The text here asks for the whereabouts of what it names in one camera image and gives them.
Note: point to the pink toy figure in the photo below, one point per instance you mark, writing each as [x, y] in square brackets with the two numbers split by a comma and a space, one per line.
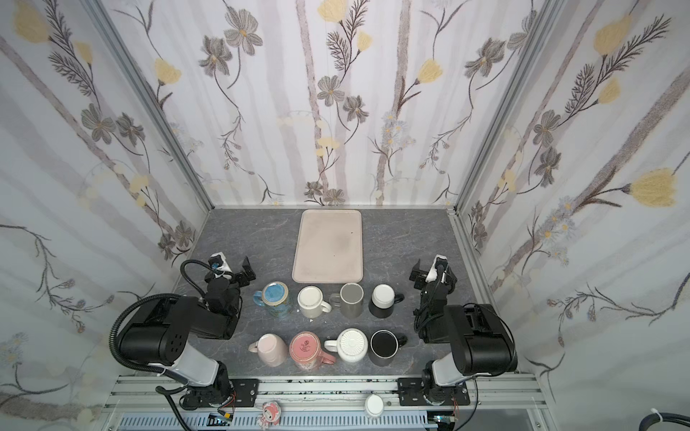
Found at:
[271, 415]

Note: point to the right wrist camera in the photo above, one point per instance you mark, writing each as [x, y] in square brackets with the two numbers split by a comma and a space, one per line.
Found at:
[438, 270]

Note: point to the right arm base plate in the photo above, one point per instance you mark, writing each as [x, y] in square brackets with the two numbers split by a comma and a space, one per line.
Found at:
[412, 392]

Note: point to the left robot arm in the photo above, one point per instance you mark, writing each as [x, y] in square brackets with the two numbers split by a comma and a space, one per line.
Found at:
[152, 336]

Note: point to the dark pink mug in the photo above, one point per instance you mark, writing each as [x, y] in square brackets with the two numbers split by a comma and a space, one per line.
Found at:
[306, 351]

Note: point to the white round knob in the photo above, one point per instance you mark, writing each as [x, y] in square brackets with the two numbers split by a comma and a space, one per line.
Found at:
[374, 406]

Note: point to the light pink mug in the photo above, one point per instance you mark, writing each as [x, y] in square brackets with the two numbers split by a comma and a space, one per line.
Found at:
[271, 350]

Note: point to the white ribbed mug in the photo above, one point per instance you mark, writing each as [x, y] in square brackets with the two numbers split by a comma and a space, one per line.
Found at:
[351, 346]

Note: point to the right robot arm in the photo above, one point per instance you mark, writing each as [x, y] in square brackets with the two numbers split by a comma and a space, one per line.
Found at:
[481, 343]

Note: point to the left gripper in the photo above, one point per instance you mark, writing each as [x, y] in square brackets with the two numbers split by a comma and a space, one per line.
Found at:
[237, 275]

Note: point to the beige rectangular tray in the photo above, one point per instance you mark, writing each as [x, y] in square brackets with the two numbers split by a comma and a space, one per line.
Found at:
[329, 248]

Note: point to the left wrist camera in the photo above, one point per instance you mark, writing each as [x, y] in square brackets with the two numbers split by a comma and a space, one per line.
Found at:
[219, 266]

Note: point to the grey ceramic mug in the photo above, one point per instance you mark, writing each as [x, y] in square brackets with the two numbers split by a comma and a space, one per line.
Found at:
[350, 300]

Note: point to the cream white mug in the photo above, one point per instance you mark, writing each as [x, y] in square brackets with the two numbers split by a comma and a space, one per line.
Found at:
[311, 302]

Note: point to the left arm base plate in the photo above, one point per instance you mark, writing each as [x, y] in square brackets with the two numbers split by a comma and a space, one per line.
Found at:
[245, 392]

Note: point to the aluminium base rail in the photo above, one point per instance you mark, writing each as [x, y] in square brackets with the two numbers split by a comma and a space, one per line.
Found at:
[508, 402]

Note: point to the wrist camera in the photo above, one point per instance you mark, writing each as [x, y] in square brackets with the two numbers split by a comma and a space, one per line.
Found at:
[438, 270]
[219, 266]

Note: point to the blue butterfly mug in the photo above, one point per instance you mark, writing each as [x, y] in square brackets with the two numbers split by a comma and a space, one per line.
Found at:
[275, 299]

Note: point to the black and white mug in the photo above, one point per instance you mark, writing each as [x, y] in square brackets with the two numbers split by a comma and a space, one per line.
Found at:
[383, 301]

